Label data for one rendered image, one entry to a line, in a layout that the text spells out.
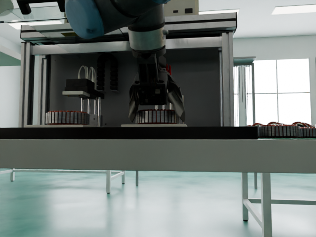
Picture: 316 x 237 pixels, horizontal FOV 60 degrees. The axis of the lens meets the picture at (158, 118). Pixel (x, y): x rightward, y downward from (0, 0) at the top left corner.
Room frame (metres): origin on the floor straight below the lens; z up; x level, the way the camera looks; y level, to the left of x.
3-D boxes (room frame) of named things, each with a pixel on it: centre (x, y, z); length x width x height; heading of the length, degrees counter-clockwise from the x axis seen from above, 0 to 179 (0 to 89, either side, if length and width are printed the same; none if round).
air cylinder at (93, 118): (0.88, 0.22, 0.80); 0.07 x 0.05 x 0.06; 82
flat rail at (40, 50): (0.82, 0.11, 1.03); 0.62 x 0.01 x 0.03; 82
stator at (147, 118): (0.70, 0.00, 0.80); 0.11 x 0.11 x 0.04
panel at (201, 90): (0.97, 0.09, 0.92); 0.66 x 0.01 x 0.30; 82
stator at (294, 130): (0.79, -0.35, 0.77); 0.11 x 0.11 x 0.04
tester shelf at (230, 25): (1.03, 0.08, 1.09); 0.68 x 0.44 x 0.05; 82
